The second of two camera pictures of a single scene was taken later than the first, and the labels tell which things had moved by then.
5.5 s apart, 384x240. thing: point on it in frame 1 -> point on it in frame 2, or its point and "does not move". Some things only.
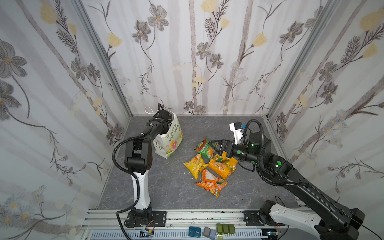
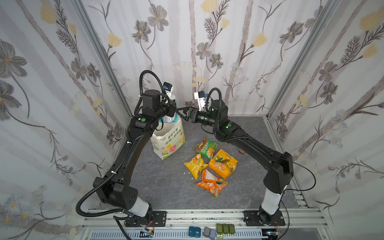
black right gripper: [227, 147] -> [193, 114]
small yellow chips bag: [196, 165] does not move
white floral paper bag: [164, 143] does not move
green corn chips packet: [204, 148] does not move
